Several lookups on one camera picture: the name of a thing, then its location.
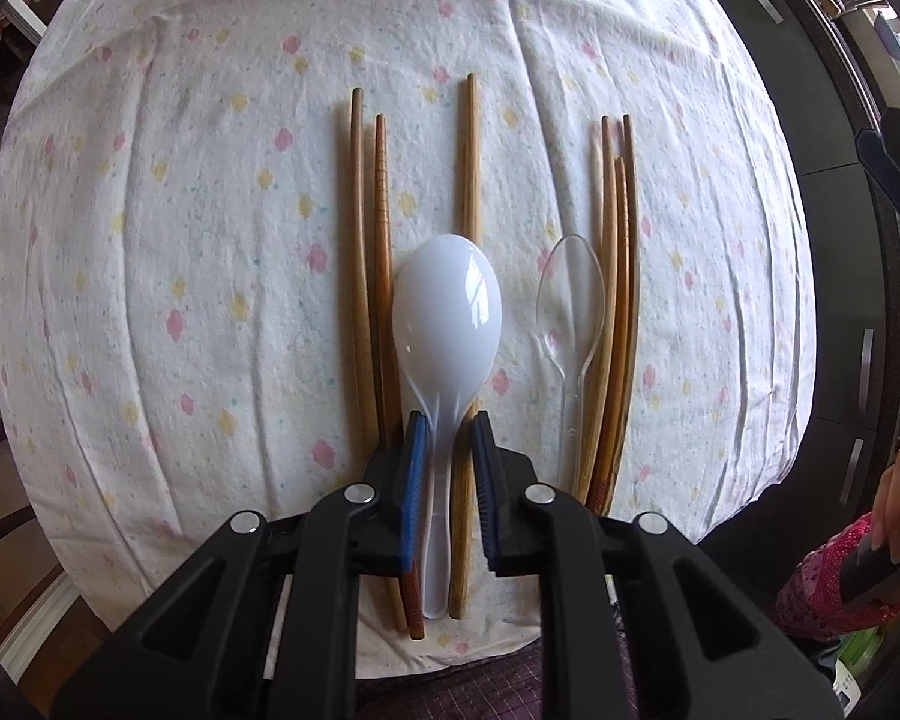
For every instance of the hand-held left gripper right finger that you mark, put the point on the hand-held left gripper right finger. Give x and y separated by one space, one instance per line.
484 487

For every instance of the clear plastic spoon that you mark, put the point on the clear plastic spoon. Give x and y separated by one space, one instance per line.
570 292

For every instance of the person's plaid clothing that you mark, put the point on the person's plaid clothing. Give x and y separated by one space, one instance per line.
450 690

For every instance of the white plastic soup spoon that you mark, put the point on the white plastic soup spoon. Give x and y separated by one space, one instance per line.
446 315

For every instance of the floral white tablecloth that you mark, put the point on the floral white tablecloth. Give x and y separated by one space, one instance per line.
195 240

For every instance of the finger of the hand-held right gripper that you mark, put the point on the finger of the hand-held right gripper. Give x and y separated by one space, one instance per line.
896 172

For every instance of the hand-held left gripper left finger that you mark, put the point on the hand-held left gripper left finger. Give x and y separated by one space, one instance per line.
416 487

